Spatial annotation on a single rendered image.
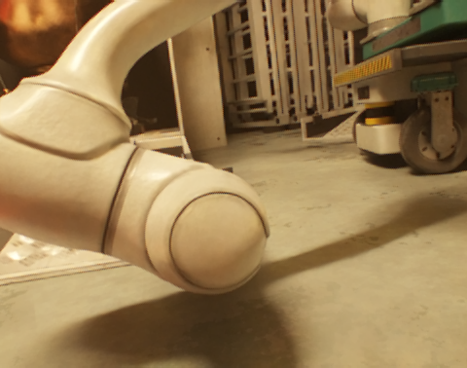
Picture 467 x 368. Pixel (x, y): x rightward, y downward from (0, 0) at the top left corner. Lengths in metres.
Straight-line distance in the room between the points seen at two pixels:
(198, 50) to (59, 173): 2.49
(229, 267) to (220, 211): 0.04
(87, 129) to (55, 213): 0.07
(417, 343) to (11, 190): 0.36
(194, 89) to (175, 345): 2.39
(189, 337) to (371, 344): 0.18
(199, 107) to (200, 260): 2.47
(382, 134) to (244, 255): 0.97
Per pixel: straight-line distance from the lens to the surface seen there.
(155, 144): 1.39
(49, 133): 0.33
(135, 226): 0.32
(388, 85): 1.21
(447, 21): 1.07
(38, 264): 0.71
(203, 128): 2.73
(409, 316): 0.44
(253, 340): 0.41
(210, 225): 0.27
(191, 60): 2.74
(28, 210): 0.34
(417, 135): 1.11
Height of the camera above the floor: 0.22
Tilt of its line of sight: 10 degrees down
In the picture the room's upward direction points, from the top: 7 degrees counter-clockwise
